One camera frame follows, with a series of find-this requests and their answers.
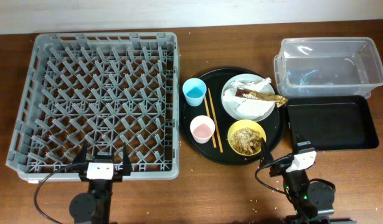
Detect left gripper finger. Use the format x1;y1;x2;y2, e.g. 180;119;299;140
121;144;132;176
71;141;88;170

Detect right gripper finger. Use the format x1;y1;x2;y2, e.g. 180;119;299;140
260;138;273;168
295;133;306;146

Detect peanut shell food scraps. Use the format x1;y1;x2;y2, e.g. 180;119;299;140
230;128;261;156

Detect yellow bowl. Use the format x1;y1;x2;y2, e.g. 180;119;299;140
227;119;267;156

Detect brown gold snack wrapper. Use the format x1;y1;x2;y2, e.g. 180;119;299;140
235;88;288;108

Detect white paper napkin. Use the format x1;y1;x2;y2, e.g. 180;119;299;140
222;77;275;118

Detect wooden chopstick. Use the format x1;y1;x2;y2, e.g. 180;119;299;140
204;95;217;148
208;88;224;153

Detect grey round plate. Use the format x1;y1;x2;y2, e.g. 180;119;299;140
220;73;277;123

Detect pink plastic cup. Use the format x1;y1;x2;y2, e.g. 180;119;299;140
190;115;211;144

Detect light blue plastic cup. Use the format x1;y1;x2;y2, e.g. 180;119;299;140
182;78;207;106

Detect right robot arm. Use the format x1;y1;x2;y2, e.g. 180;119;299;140
255;134;336;224

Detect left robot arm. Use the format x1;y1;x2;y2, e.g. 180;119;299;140
69;142;132;224

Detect clear plastic waste bin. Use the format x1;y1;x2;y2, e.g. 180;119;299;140
273;37;383;98

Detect grey plastic dishwasher rack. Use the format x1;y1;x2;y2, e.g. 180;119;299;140
6;32;181;183

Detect black rectangular food tray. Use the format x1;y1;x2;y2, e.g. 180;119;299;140
286;95;379;151

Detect round black serving tray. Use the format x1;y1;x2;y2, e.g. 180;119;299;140
179;67;286;166

